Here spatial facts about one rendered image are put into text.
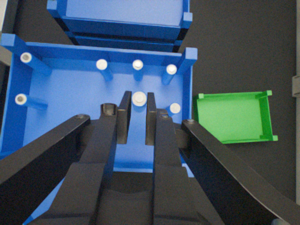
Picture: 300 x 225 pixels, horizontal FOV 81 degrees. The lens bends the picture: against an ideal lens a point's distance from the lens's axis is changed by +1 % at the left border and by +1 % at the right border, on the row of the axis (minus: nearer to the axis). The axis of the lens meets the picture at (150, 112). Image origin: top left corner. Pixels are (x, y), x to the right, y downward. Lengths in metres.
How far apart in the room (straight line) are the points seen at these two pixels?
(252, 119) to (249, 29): 0.42
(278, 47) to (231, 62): 0.24
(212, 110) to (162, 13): 0.46
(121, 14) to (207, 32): 0.50
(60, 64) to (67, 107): 0.09
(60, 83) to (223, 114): 0.65
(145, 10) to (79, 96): 0.28
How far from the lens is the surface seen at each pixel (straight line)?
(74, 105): 0.36
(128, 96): 0.17
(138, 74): 0.31
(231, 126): 0.84
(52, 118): 0.38
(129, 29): 0.46
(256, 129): 0.89
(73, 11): 0.54
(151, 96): 0.18
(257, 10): 1.08
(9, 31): 0.99
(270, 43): 1.04
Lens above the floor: 0.74
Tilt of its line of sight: 83 degrees down
